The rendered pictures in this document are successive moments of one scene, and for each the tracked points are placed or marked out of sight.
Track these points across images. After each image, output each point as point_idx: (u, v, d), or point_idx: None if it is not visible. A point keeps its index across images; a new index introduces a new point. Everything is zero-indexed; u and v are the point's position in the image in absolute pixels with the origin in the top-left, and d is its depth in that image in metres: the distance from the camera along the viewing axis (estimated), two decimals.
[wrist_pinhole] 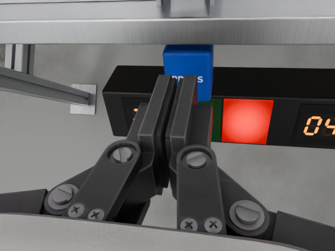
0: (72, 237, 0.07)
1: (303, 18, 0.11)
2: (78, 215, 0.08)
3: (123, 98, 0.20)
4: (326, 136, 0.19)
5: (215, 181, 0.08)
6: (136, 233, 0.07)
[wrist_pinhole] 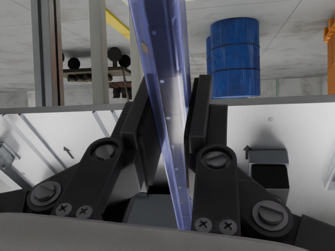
0: (72, 237, 0.07)
1: None
2: (66, 213, 0.08)
3: None
4: None
5: (234, 182, 0.08)
6: (136, 233, 0.07)
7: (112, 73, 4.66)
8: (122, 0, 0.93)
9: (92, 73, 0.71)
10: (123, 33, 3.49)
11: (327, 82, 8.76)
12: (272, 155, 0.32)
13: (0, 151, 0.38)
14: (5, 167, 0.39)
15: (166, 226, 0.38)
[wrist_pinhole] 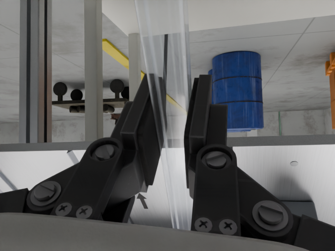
0: (72, 237, 0.07)
1: None
2: (66, 213, 0.08)
3: None
4: None
5: (234, 182, 0.08)
6: (136, 233, 0.07)
7: (114, 105, 4.66)
8: (121, 30, 0.90)
9: (85, 104, 0.66)
10: (125, 65, 3.52)
11: (329, 115, 8.74)
12: (295, 209, 0.25)
13: None
14: None
15: None
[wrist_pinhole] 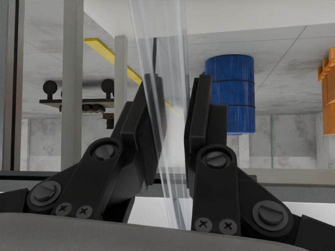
0: (72, 237, 0.07)
1: None
2: (66, 213, 0.08)
3: None
4: None
5: (234, 182, 0.08)
6: (136, 233, 0.07)
7: None
8: (107, 32, 0.85)
9: (62, 113, 0.60)
10: None
11: (320, 119, 8.80)
12: None
13: None
14: None
15: None
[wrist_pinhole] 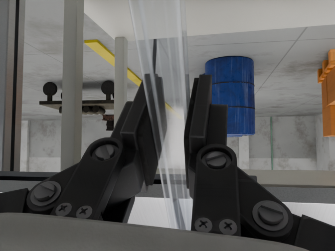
0: (72, 237, 0.07)
1: None
2: (66, 213, 0.08)
3: None
4: None
5: (234, 182, 0.08)
6: (136, 233, 0.07)
7: None
8: (107, 33, 0.85)
9: (62, 114, 0.60)
10: None
11: (320, 121, 8.80)
12: None
13: None
14: None
15: None
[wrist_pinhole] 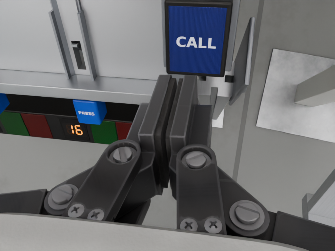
0: (72, 237, 0.07)
1: None
2: (78, 215, 0.08)
3: None
4: None
5: (215, 181, 0.08)
6: (136, 233, 0.07)
7: None
8: None
9: None
10: None
11: None
12: None
13: None
14: None
15: None
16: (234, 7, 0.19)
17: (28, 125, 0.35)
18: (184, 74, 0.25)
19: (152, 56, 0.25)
